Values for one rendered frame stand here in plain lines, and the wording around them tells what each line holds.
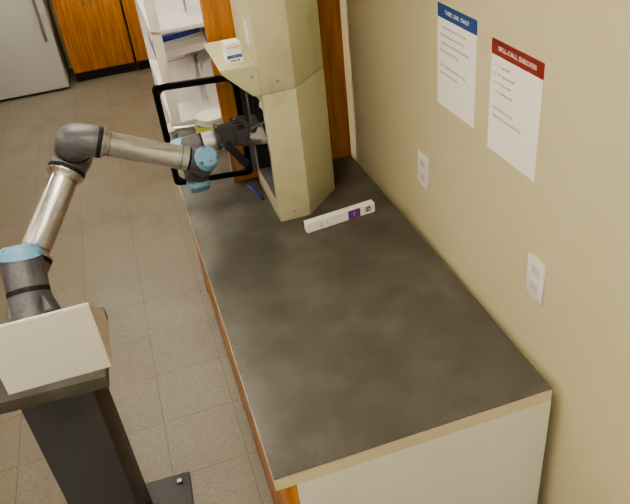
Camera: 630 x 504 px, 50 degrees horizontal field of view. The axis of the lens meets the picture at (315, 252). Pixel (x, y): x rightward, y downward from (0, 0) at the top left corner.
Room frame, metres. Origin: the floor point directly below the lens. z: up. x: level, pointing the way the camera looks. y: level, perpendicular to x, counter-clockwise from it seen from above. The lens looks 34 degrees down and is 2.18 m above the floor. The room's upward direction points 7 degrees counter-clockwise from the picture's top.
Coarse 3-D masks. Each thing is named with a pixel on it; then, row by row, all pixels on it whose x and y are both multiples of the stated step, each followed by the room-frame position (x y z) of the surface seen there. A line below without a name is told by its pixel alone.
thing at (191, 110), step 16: (160, 96) 2.31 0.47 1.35; (176, 96) 2.32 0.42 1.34; (192, 96) 2.32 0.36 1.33; (208, 96) 2.33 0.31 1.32; (224, 96) 2.33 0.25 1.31; (176, 112) 2.32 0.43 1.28; (192, 112) 2.32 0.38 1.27; (208, 112) 2.33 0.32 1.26; (224, 112) 2.33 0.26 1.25; (176, 128) 2.32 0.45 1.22; (192, 128) 2.32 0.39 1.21; (208, 128) 2.33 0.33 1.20; (224, 160) 2.33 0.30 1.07
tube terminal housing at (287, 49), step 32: (256, 0) 2.05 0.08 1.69; (288, 0) 2.08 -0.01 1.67; (256, 32) 2.04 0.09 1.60; (288, 32) 2.07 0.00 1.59; (288, 64) 2.06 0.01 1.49; (320, 64) 2.22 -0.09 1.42; (256, 96) 2.14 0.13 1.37; (288, 96) 2.06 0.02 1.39; (320, 96) 2.20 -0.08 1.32; (288, 128) 2.06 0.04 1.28; (320, 128) 2.18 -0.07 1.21; (288, 160) 2.05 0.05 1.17; (320, 160) 2.16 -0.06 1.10; (288, 192) 2.05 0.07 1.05; (320, 192) 2.14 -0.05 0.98
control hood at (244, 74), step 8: (208, 48) 2.26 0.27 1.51; (216, 48) 2.25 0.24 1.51; (216, 56) 2.17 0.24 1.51; (248, 56) 2.13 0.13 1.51; (216, 64) 2.09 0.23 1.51; (224, 64) 2.08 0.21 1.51; (232, 64) 2.07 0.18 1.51; (240, 64) 2.06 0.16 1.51; (248, 64) 2.05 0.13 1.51; (256, 64) 2.05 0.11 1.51; (224, 72) 2.02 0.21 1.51; (232, 72) 2.02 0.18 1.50; (240, 72) 2.03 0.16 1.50; (248, 72) 2.03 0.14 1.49; (256, 72) 2.04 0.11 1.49; (232, 80) 2.02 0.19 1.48; (240, 80) 2.03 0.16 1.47; (248, 80) 2.03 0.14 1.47; (256, 80) 2.04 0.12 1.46; (248, 88) 2.03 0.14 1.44; (256, 88) 2.04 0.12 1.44
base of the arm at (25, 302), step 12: (24, 288) 1.51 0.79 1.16; (36, 288) 1.52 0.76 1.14; (48, 288) 1.54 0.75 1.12; (12, 300) 1.49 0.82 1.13; (24, 300) 1.48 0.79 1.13; (36, 300) 1.49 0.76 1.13; (48, 300) 1.50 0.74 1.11; (12, 312) 1.46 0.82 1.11; (24, 312) 1.45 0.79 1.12; (36, 312) 1.45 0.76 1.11
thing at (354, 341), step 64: (256, 256) 1.84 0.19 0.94; (320, 256) 1.80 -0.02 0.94; (384, 256) 1.76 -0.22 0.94; (256, 320) 1.52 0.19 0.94; (320, 320) 1.48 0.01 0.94; (384, 320) 1.45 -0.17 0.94; (448, 320) 1.42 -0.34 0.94; (256, 384) 1.26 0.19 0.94; (320, 384) 1.23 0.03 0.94; (384, 384) 1.21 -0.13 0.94; (448, 384) 1.18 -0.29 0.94; (512, 384) 1.15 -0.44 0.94; (320, 448) 1.03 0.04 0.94; (384, 448) 1.02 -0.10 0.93
